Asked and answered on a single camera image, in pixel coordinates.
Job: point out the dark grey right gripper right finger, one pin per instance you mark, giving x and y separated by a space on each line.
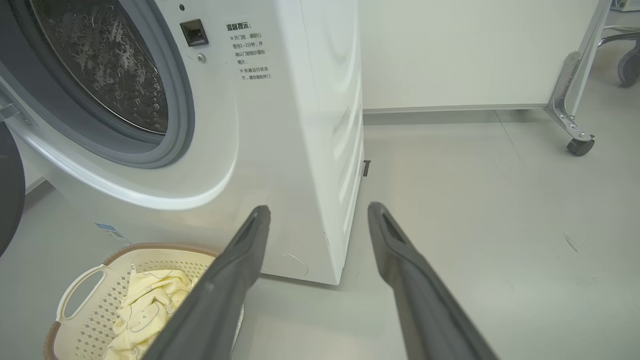
425 300

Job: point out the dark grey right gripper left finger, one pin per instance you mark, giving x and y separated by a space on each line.
220 300

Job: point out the cream printed garment with tag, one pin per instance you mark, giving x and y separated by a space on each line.
150 305

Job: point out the dark round washing machine door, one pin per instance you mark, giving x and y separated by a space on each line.
10 190

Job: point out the cream perforated laundry basket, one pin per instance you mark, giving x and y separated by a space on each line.
90 325

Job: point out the white washing machine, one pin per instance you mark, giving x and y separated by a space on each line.
280 150

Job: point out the grey rubber door gasket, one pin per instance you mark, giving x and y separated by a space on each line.
177 110

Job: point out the steel washing machine drum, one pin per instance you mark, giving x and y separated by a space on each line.
105 60

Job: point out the grey metal door hinge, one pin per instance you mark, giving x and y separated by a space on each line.
12 110

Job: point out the blue energy label sticker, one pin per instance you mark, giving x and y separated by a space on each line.
112 233

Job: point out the white partition panel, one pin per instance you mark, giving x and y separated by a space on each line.
450 50

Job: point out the office chair base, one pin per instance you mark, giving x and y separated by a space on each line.
629 65

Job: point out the small black rear bracket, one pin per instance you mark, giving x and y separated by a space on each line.
367 168

